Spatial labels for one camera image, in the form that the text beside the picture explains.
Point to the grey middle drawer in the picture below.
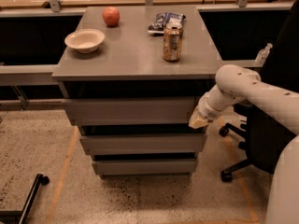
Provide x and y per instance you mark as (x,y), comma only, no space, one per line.
(143,143)

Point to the grey long bench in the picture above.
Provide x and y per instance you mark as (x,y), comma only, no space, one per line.
(100,70)

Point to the grey bottom drawer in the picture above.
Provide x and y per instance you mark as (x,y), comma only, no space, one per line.
(145,167)

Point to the black office chair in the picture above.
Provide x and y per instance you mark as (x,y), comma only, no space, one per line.
(264,137)

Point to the grey drawer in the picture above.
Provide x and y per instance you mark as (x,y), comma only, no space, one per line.
(143,143)
(145,167)
(131,111)

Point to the grey drawer cabinet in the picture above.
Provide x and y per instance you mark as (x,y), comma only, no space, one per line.
(131,41)

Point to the black metal stand leg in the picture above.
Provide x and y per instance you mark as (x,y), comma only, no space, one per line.
(19,217)

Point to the red apple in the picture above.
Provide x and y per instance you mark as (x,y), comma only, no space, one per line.
(111,16)

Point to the white paper bowl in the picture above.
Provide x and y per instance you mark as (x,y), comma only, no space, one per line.
(85,40)

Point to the grey top drawer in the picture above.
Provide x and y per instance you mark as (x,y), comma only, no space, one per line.
(131,111)

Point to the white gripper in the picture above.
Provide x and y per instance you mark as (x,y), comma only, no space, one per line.
(205,110)

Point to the clear plastic bottle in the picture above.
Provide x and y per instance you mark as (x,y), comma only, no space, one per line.
(263,54)

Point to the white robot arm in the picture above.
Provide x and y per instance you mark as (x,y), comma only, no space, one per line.
(235,84)

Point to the gold soda can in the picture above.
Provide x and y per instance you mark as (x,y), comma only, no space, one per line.
(173,33)

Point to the blue chip bag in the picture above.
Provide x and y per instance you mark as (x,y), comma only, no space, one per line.
(162,19)

